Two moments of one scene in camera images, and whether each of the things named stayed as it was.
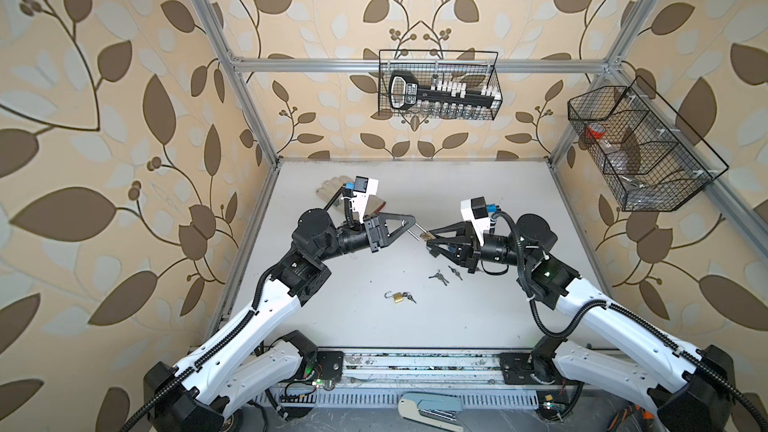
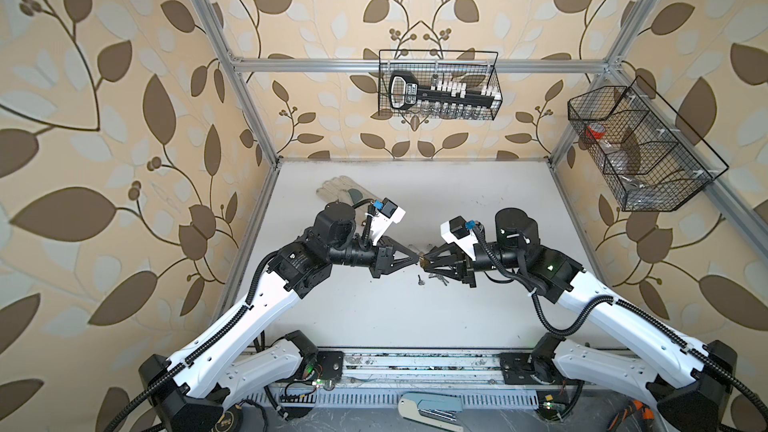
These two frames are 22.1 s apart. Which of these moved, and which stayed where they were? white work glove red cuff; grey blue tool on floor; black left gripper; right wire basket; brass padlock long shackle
Moved: brass padlock long shackle; black left gripper
Stayed: white work glove red cuff; right wire basket; grey blue tool on floor
